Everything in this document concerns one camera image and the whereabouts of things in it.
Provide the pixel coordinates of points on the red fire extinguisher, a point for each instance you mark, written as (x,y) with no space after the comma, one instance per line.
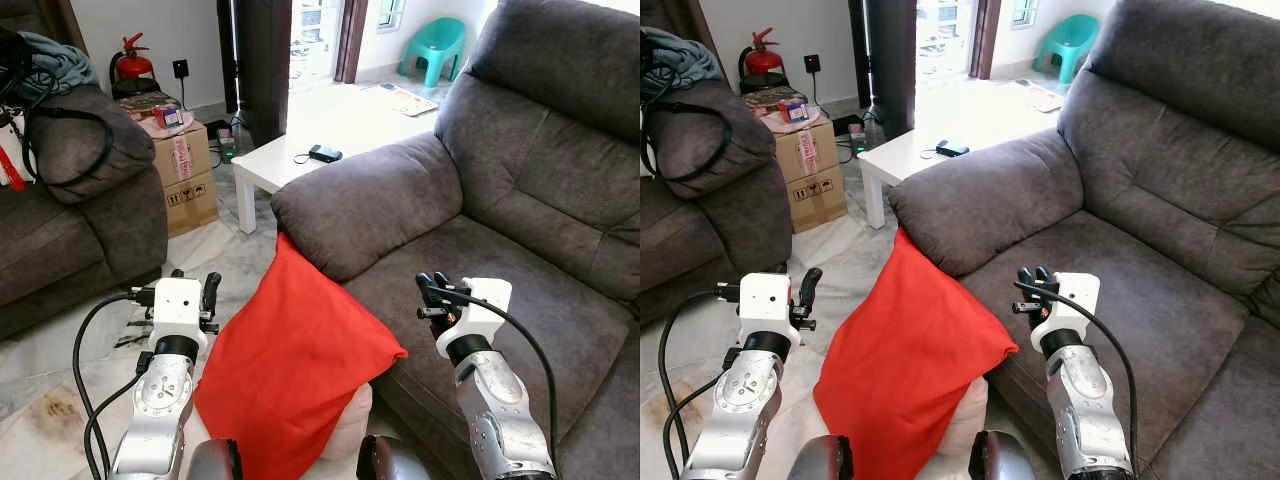
(763,62)
(135,68)

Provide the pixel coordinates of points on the blue grey cloth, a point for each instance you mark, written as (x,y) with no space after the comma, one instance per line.
(60,65)
(685,60)

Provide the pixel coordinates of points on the small black device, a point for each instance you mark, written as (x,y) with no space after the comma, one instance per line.
(952,148)
(325,153)

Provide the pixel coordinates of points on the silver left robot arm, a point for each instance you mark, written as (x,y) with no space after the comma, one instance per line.
(745,390)
(160,400)

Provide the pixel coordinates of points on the brown wooden door frame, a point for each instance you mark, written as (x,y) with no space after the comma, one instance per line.
(984,38)
(350,40)

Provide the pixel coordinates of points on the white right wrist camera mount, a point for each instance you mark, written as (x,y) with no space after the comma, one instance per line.
(1070,300)
(480,315)

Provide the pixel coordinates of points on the black power strip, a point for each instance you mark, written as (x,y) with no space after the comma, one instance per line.
(222,140)
(852,135)

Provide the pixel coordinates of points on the cardboard box with red tape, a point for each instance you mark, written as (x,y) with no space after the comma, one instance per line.
(180,155)
(805,150)

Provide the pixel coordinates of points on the white low table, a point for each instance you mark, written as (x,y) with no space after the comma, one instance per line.
(930,140)
(330,125)

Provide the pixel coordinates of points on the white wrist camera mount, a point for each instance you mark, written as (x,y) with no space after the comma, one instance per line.
(765,300)
(1070,300)
(178,305)
(480,315)

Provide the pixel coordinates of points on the dark grey fabric sofa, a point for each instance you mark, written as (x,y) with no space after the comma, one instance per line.
(520,200)
(1150,200)

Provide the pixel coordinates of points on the grey right robot leg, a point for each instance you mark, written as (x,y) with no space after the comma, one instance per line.
(385,462)
(1000,460)

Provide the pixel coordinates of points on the patterned round tray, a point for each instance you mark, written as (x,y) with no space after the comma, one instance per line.
(140,102)
(765,97)

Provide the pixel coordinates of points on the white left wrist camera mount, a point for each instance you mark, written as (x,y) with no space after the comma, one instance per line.
(178,305)
(765,300)

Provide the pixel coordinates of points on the black wall socket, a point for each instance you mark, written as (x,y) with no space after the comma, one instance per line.
(180,69)
(812,63)

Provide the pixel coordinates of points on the red pillow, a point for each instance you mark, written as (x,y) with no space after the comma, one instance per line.
(290,370)
(900,370)

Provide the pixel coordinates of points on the dark grey armchair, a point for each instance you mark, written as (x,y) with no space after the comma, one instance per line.
(60,240)
(700,230)

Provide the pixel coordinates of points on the small blue red carton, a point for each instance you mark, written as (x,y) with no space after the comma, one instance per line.
(794,110)
(168,116)

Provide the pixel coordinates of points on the teal plastic stool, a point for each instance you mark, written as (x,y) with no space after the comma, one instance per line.
(435,45)
(1068,40)

